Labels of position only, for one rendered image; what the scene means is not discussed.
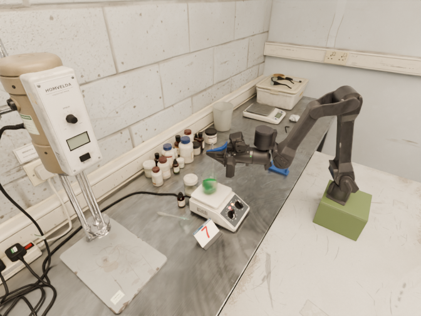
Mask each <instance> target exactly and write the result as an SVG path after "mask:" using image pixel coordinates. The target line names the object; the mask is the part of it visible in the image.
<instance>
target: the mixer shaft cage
mask: <svg viewBox="0 0 421 316"><path fill-rule="evenodd" d="M63 178H64V180H65V182H66V185H67V186H68V189H69V190H70V193H71V195H72V197H73V199H74V201H75V204H76V206H77V208H78V210H79V212H80V214H81V217H82V218H83V220H84V222H85V223H84V229H85V231H86V232H87V233H88V236H89V237H90V238H93V239H98V238H102V237H104V236H106V235H107V234H108V233H109V232H110V230H111V227H112V226H111V224H110V219H109V217H108V215H106V214H103V213H101V211H100V208H99V206H98V203H97V201H96V199H95V196H94V193H93V191H92V188H91V186H90V183H89V181H88V178H87V176H86V173H85V171H82V173H79V174H77V175H75V178H76V180H77V181H78V184H79V186H80V189H81V191H82V193H83V196H84V198H85V201H86V203H87V205H88V207H89V210H90V212H91V215H92V216H91V217H89V218H88V219H87V220H86V218H85V215H84V214H83V211H82V209H81V207H80V204H79V202H78V200H77V198H76V196H75V194H74V192H73V189H72V187H71V185H70V182H69V180H68V178H67V177H66V176H63ZM92 207H93V208H92ZM93 210H94V211H93Z"/></svg>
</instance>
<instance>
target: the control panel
mask: <svg viewBox="0 0 421 316"><path fill-rule="evenodd" d="M237 200H240V202H241V203H242V205H243V206H244V207H243V208H241V209H237V208H236V207H235V202H236V201H237ZM232 204H233V205H232ZM229 207H231V208H230V209H229ZM248 207H249V206H248V205H246V204H245V203H244V202H243V201H242V200H241V199H240V198H239V197H238V196H236V195H234V196H233V197H232V199H231V200H230V201H229V202H228V203H227V205H226V206H225V208H224V209H223V210H222V211H221V213H220V214H221V215H222V216H223V217H224V218H225V219H226V220H227V221H228V222H230V223H231V224H232V225H233V227H236V226H237V224H238V222H239V221H240V220H241V218H242V217H243V215H244V213H245V212H246V211H247V209H248ZM232 209H234V211H235V214H236V217H235V218H234V219H230V218H229V217H228V215H227V213H228V212H229V211H231V210H232Z"/></svg>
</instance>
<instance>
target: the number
mask: <svg viewBox="0 0 421 316"><path fill-rule="evenodd" d="M217 230H218V229H217V228H216V227H215V225H214V223H213V222H212V221H211V220H210V221H209V222H208V223H207V224H206V225H205V226H204V227H203V228H202V229H201V230H199V231H198V232H197V233H196V234H195V236H196V238H197V239H198V240H199V242H200V243H201V245H203V244H204V243H205V242H206V241H207V240H208V239H209V238H210V237H211V236H212V235H213V234H214V233H215V232H216V231H217Z"/></svg>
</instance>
